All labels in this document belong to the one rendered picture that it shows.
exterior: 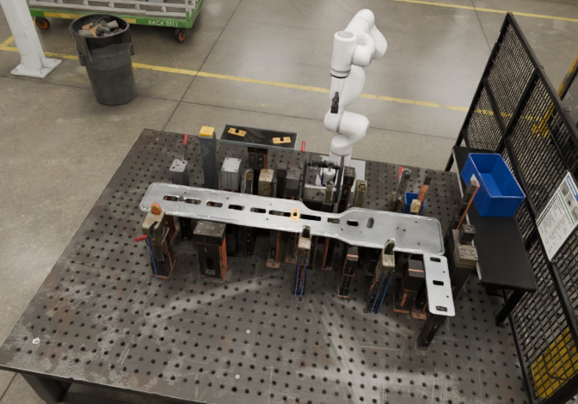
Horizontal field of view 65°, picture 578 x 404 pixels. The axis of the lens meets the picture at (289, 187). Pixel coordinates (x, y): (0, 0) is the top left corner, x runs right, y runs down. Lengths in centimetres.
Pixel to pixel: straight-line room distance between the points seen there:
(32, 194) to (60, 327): 186
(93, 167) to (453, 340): 299
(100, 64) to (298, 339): 317
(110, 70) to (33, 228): 160
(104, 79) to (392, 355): 347
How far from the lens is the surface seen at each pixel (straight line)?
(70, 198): 379
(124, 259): 236
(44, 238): 357
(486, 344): 227
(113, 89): 458
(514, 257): 216
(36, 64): 543
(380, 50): 222
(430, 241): 210
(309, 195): 221
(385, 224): 210
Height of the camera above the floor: 251
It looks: 44 degrees down
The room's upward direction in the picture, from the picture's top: 5 degrees clockwise
